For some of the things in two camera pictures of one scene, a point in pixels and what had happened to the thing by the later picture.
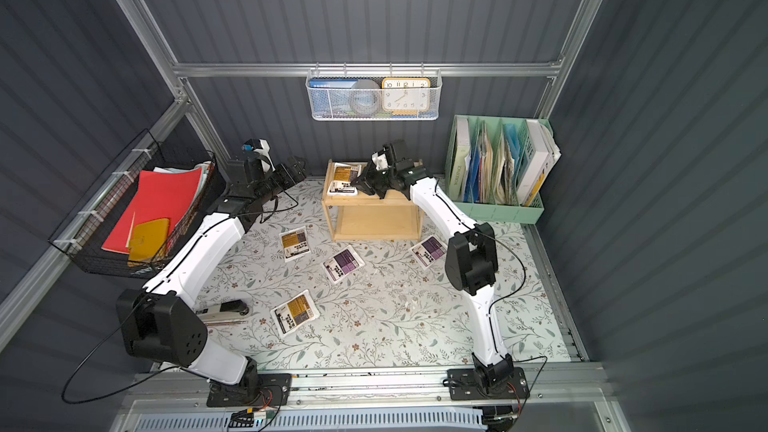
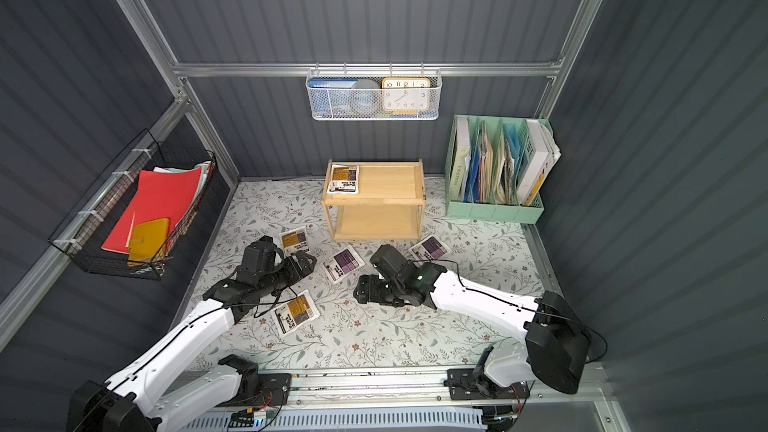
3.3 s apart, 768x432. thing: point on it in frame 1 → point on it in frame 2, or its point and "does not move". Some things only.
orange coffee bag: x=294 y=312 does not move
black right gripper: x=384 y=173 → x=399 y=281
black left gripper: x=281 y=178 → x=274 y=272
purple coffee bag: x=429 y=251 does not move
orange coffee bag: x=342 y=178 does not move
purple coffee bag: x=342 y=263 does not move
